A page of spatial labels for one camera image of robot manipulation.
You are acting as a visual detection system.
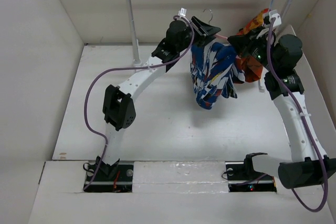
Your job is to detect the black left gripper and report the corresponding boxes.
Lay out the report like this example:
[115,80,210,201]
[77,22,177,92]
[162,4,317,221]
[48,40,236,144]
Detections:
[176,17,219,53]

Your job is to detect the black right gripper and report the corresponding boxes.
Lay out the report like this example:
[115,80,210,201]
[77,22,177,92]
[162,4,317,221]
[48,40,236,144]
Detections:
[227,25,279,72]

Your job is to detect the pink plastic hanger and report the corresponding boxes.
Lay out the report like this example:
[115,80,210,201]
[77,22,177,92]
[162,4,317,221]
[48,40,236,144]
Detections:
[202,8,231,46]

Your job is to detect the blue white red patterned trousers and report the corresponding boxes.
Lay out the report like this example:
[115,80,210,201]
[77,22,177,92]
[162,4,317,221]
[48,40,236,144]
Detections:
[190,41,245,110]

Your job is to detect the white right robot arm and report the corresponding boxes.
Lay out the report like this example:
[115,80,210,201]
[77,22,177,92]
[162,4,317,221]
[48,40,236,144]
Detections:
[228,30,335,189]

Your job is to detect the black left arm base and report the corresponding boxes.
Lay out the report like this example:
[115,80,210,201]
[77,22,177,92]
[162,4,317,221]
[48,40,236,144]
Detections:
[83,157,134,193]

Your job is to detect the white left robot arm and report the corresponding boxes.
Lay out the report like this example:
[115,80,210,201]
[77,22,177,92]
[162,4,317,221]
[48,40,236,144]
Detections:
[84,15,221,180]

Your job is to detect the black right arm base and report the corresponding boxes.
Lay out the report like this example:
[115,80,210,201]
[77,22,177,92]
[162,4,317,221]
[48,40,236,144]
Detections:
[222,161,277,193]

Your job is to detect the orange camouflage garment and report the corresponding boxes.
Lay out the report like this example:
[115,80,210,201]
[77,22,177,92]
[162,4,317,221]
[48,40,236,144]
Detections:
[235,8,269,82]

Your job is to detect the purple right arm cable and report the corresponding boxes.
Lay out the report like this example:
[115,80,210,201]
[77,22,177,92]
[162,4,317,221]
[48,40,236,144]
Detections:
[265,18,329,213]

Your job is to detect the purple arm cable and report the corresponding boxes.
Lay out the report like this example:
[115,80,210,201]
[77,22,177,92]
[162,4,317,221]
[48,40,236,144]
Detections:
[265,18,329,213]
[83,15,195,190]

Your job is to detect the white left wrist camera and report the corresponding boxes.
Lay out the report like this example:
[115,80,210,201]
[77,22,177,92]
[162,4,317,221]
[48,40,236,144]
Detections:
[173,8,189,23]

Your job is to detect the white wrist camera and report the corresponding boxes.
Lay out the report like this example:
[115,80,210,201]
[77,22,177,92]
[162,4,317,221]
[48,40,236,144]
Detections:
[262,9,282,28]
[173,8,189,23]

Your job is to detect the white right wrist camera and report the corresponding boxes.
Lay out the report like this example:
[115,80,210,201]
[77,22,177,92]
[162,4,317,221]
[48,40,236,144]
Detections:
[262,9,282,28]

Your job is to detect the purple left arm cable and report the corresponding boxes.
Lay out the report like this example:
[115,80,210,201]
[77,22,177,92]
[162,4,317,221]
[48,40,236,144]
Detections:
[83,15,195,190]

